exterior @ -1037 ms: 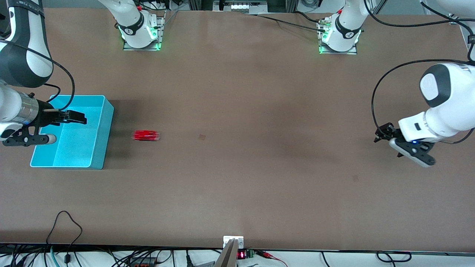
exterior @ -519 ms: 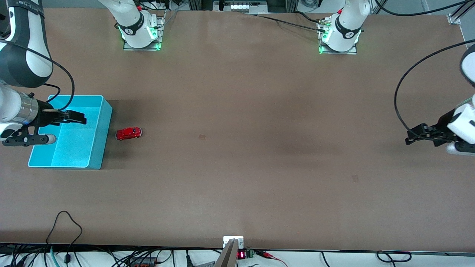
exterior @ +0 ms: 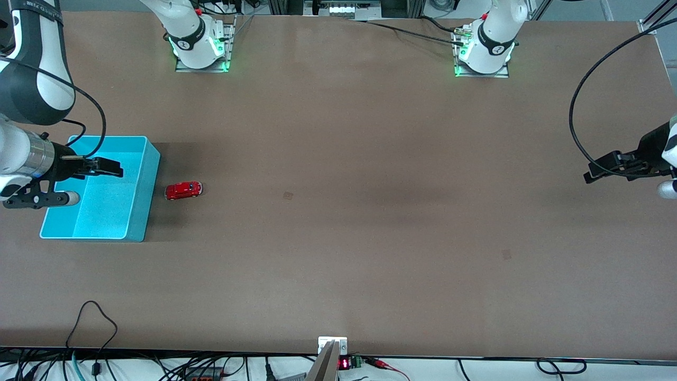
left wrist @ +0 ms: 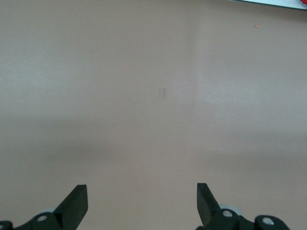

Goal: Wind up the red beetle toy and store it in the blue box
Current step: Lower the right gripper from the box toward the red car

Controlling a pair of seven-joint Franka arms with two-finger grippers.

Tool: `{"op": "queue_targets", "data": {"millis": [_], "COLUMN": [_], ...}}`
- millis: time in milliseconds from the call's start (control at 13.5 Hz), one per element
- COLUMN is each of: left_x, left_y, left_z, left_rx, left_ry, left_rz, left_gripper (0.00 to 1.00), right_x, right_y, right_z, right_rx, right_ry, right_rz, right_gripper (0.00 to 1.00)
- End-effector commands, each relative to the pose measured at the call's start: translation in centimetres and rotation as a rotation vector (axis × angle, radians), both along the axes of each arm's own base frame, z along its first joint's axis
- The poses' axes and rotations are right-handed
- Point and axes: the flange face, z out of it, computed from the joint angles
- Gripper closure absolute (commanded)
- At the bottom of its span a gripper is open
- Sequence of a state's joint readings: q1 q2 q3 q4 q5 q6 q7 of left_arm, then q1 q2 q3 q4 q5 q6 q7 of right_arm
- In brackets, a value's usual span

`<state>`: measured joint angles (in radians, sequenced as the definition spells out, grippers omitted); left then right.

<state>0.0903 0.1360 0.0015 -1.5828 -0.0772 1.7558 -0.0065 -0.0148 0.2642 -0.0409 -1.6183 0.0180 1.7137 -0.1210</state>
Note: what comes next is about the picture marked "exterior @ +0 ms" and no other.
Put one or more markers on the black power strip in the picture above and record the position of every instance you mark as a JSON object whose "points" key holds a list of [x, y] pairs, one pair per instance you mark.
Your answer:
{"points": [[203, 374]]}

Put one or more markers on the red LED display module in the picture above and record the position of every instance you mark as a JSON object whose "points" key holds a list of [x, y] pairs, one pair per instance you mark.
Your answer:
{"points": [[345, 363]]}

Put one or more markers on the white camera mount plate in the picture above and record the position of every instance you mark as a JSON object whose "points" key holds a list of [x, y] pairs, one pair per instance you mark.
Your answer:
{"points": [[341, 344]]}

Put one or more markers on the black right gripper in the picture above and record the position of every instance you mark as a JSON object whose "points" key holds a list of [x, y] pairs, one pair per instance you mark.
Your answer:
{"points": [[66, 165]]}

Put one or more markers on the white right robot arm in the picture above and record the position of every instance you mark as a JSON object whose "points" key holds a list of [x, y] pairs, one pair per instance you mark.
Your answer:
{"points": [[47, 90]]}

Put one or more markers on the aluminium frame corner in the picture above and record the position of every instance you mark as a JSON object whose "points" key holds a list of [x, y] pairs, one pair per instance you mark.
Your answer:
{"points": [[646, 25]]}

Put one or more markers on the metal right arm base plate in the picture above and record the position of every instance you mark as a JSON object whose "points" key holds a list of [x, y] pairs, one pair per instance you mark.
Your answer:
{"points": [[201, 69]]}

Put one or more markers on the blue plastic box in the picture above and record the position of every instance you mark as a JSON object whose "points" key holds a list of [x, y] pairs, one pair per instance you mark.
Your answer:
{"points": [[106, 206]]}

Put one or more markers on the metal rack behind table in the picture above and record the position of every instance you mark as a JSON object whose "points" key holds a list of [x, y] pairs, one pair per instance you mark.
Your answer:
{"points": [[344, 9]]}

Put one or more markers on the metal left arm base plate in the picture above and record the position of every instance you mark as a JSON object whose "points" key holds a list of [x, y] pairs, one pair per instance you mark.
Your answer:
{"points": [[484, 75]]}

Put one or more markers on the red beetle toy car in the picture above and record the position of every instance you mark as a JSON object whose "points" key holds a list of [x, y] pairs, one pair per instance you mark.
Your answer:
{"points": [[182, 190]]}

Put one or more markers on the grey metal camera bar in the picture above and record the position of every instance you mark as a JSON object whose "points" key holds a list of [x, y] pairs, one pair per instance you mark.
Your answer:
{"points": [[325, 368]]}

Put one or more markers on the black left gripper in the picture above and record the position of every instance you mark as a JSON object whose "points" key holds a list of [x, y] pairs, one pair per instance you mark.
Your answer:
{"points": [[651, 145]]}

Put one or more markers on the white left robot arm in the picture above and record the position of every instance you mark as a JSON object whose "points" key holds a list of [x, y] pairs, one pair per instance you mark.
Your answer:
{"points": [[494, 37]]}

